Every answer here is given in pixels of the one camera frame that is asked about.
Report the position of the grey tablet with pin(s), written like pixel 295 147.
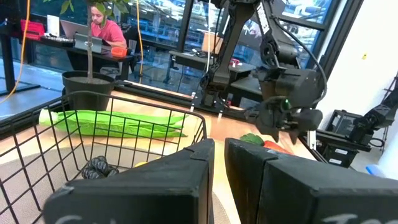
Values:
pixel 88 43

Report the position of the black keyboard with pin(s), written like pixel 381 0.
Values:
pixel 57 40

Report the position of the silver metal bracket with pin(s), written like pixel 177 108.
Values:
pixel 311 140

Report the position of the white panel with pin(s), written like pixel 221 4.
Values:
pixel 53 25

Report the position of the grey laptop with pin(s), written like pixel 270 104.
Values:
pixel 70 29

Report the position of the person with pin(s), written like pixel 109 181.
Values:
pixel 110 32

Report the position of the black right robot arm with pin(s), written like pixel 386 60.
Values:
pixel 231 40

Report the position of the grey office desk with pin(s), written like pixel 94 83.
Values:
pixel 192 60

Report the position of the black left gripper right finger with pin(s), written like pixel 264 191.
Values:
pixel 295 193

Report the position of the black office desk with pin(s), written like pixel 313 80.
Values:
pixel 102 59

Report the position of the potted green tree black pot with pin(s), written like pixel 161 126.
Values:
pixel 87 93

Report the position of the black case with white labels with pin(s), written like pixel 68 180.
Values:
pixel 337 155

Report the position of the cardboard box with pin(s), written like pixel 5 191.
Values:
pixel 212 43

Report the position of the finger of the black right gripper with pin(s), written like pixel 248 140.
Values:
pixel 294 135
pixel 275 133

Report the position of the orange box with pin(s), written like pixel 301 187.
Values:
pixel 119 52

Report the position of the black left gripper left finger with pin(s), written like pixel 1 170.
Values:
pixel 140 186

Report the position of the background black robot arm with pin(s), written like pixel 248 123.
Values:
pixel 376 118

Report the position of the yellow bell pepper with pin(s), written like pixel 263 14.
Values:
pixel 140 164

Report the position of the red case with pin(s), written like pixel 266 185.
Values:
pixel 32 29

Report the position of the green long beans bunch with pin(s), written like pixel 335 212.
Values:
pixel 124 124

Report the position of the orange carrot with green leaf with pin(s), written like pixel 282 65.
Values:
pixel 275 146

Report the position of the black storage crate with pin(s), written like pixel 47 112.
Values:
pixel 339 123

